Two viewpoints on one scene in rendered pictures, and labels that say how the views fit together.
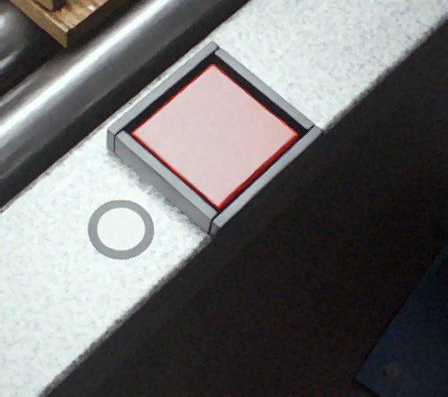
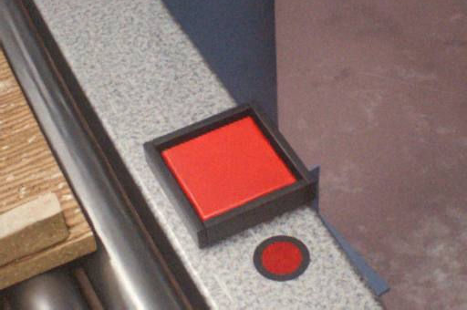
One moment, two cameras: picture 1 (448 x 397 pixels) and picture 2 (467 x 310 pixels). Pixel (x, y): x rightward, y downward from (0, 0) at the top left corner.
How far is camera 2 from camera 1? 0.34 m
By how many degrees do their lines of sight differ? 34
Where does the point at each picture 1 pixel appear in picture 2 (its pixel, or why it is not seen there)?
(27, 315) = not seen: outside the picture
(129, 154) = (223, 226)
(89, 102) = (150, 253)
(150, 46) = (116, 197)
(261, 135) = (242, 138)
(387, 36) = (176, 53)
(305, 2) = (123, 90)
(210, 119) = (213, 165)
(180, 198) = (277, 202)
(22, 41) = (68, 284)
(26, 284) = not seen: outside the picture
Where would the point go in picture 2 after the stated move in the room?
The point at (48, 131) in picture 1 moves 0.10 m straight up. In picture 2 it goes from (167, 287) to (145, 169)
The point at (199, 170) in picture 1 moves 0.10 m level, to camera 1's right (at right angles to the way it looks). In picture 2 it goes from (258, 183) to (335, 75)
